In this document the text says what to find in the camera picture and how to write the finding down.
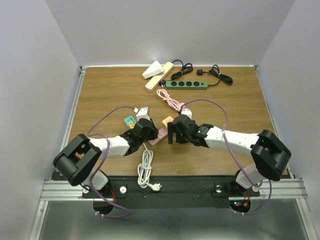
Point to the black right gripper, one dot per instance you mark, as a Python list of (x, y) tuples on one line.
[(171, 129)]

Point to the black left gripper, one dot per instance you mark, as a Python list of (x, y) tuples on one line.
[(154, 131)]

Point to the pink power strip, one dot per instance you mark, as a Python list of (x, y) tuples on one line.
[(162, 133)]

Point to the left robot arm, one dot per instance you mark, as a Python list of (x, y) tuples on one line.
[(76, 162)]

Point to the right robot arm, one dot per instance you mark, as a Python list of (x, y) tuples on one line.
[(270, 156)]

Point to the teal travel adapter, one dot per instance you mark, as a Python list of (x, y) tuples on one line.
[(130, 122)]

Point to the green power strip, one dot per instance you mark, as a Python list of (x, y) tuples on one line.
[(186, 85)]

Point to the cream power strip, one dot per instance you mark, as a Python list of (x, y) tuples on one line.
[(154, 81)]

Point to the white wedge adapter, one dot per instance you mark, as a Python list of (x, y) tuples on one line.
[(154, 69)]

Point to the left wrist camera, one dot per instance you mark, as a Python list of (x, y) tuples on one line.
[(143, 113)]

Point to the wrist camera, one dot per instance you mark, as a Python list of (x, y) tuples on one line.
[(143, 113), (186, 111)]

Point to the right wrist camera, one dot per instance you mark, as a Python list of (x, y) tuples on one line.
[(186, 111)]

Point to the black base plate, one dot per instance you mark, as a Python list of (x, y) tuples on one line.
[(193, 191)]

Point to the aluminium frame rail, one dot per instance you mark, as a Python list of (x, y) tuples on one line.
[(43, 204)]

